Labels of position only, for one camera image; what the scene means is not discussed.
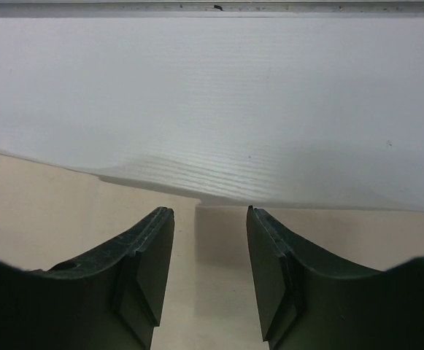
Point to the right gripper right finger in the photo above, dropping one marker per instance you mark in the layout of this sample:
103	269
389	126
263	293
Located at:
310	298

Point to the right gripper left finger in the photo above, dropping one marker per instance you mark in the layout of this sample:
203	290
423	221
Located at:
110	297

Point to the beige surgical wrap cloth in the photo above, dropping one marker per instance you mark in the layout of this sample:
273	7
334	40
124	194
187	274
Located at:
50	214

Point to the right side aluminium rail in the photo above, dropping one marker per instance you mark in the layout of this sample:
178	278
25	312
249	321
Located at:
208	9

